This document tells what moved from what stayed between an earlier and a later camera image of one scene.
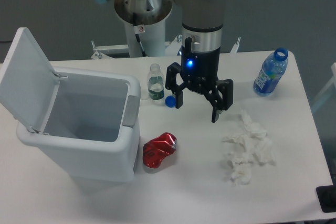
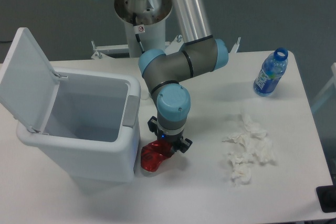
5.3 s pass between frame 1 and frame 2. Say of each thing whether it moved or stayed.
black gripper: moved
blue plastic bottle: stayed
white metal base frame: stayed
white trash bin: stayed
